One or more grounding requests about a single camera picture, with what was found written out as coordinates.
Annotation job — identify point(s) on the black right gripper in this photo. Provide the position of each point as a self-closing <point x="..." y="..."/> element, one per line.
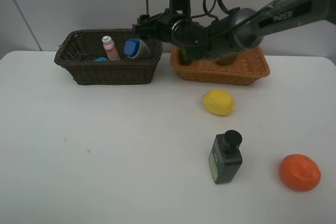
<point x="177" y="29"/>

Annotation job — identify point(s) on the green avocado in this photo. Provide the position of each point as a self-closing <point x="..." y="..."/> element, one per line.
<point x="185" y="57"/>

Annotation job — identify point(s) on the brown kiwi fruit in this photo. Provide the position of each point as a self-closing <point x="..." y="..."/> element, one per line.
<point x="226" y="60"/>

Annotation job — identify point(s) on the white bottle blue cap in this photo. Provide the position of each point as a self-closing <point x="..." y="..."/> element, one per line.
<point x="136" y="49"/>

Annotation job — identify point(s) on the yellow lemon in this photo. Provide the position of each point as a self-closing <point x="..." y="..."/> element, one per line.
<point x="219" y="102"/>

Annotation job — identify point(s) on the pink bottle white cap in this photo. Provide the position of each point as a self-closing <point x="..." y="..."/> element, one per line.
<point x="110" y="48"/>

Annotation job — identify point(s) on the grey felt whiteboard eraser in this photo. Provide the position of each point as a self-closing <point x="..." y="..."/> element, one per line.
<point x="101" y="59"/>

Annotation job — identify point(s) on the dark green pump bottle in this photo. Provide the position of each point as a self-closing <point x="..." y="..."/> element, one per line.
<point x="225" y="158"/>

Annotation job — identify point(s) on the orange fruit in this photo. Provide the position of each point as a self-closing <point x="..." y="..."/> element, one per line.
<point x="299" y="172"/>

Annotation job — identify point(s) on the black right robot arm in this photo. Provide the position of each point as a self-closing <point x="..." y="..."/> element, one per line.
<point x="243" y="28"/>

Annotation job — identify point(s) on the orange wicker basket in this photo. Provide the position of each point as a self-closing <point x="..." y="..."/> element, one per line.
<point x="248" y="67"/>

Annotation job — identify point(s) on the dark brown wicker basket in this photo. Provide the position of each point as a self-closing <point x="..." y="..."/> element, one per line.
<point x="78" y="52"/>

